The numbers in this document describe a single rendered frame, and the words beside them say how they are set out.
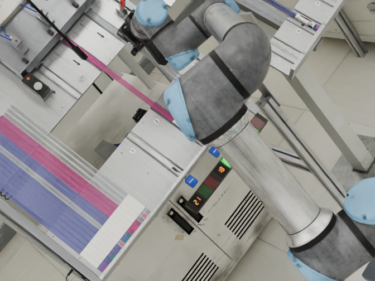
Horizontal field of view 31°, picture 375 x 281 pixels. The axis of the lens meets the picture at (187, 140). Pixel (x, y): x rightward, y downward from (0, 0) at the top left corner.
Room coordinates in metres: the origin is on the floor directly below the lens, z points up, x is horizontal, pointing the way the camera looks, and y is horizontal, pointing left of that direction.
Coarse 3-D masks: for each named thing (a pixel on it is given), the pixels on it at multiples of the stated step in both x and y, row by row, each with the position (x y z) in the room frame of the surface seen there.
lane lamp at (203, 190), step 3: (201, 186) 1.52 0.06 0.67; (204, 186) 1.51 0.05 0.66; (198, 189) 1.52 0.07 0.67; (201, 189) 1.51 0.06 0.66; (204, 189) 1.51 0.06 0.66; (207, 189) 1.51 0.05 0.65; (210, 189) 1.50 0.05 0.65; (198, 192) 1.51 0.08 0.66; (201, 192) 1.51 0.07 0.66; (204, 192) 1.50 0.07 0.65; (207, 192) 1.50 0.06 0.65; (210, 192) 1.50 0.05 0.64; (204, 195) 1.50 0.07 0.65; (207, 195) 1.50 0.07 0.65
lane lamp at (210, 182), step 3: (207, 177) 1.53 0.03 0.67; (210, 177) 1.52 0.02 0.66; (207, 180) 1.52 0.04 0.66; (210, 180) 1.52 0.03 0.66; (213, 180) 1.52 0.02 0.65; (216, 180) 1.51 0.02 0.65; (204, 183) 1.52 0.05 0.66; (207, 183) 1.52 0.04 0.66; (210, 183) 1.51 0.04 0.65; (213, 183) 1.51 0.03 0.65; (216, 183) 1.51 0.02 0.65; (210, 186) 1.51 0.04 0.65; (213, 186) 1.50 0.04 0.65; (216, 186) 1.50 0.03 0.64; (213, 189) 1.50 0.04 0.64
